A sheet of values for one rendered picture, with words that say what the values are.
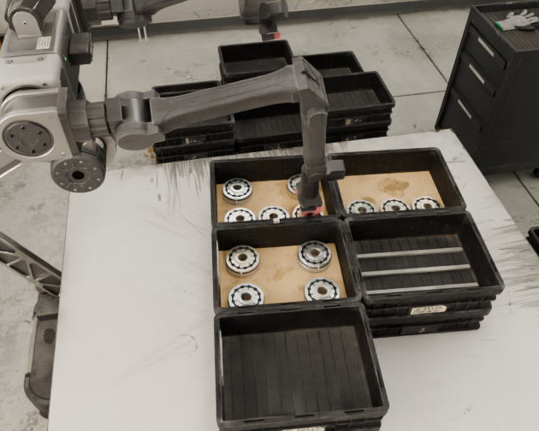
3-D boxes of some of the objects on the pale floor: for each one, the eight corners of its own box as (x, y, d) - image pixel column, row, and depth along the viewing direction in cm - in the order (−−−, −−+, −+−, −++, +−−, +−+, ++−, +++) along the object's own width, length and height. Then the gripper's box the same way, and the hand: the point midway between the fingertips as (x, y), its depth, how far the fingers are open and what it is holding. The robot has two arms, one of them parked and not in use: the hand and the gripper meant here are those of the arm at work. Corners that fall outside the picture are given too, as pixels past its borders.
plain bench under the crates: (102, 723, 151) (17, 742, 99) (109, 277, 256) (70, 174, 204) (597, 595, 172) (742, 556, 120) (416, 233, 277) (451, 128, 225)
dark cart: (459, 194, 296) (516, 51, 230) (429, 144, 326) (470, 5, 259) (554, 180, 304) (636, 39, 238) (516, 132, 334) (579, -5, 267)
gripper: (295, 169, 160) (293, 203, 172) (303, 193, 153) (300, 227, 165) (316, 167, 161) (313, 201, 173) (325, 191, 154) (321, 225, 166)
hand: (307, 212), depth 168 cm, fingers open, 6 cm apart
